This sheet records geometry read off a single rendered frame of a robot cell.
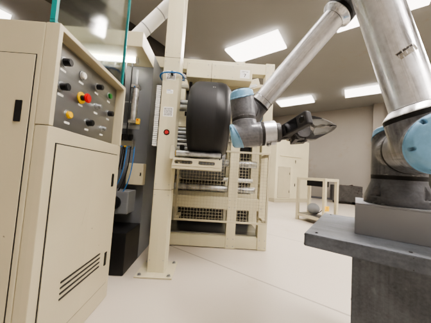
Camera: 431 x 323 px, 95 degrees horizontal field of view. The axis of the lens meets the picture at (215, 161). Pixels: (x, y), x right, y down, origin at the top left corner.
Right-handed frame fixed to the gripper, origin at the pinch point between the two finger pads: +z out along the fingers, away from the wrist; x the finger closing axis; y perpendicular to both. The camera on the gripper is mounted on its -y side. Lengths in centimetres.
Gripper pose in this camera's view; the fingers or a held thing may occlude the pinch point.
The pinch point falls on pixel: (333, 125)
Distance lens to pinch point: 83.4
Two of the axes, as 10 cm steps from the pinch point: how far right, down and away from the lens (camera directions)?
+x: 0.6, 9.7, -2.5
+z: 10.0, -0.8, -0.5
